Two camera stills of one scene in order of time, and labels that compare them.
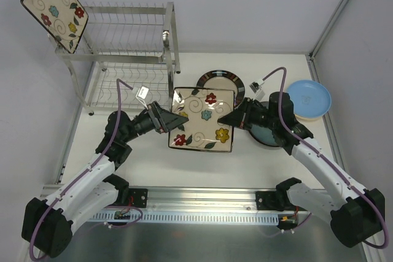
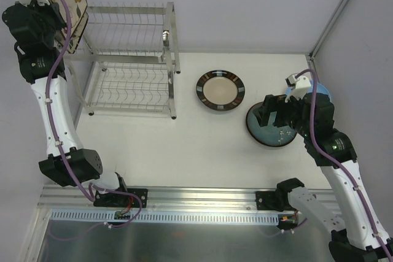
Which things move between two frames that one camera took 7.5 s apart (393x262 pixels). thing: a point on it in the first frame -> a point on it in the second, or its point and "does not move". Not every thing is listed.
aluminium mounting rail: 201,199 does not move
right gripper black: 244,113 -> 277,112
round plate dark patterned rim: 223,80 does not move
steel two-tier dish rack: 126,56 does not move
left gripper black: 156,118 -> 57,16
